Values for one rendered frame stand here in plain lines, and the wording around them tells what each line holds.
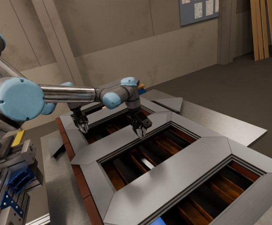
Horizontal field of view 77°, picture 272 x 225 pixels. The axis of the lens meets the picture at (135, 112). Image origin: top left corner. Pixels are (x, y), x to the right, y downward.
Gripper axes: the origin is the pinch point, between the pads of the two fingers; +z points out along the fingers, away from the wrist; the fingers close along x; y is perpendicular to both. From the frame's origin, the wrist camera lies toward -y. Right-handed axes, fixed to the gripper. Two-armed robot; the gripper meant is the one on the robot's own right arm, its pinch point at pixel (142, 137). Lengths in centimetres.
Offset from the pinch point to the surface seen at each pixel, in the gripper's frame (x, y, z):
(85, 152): 30.8, 20.8, 5.7
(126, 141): 6.4, 11.9, 5.8
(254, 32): -433, 177, 24
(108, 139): 14.8, 22.1, 5.8
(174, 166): -2.0, -23.6, 5.8
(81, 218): 47, -6, 23
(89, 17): -80, 282, -80
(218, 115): -66, 0, 16
